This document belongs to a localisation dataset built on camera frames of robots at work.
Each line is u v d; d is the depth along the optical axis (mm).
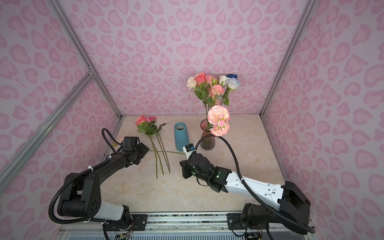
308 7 694
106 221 568
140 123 1068
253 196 438
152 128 1095
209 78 798
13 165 519
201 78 785
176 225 731
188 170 654
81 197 434
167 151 987
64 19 722
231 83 728
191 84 819
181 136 873
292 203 400
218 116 523
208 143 955
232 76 797
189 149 649
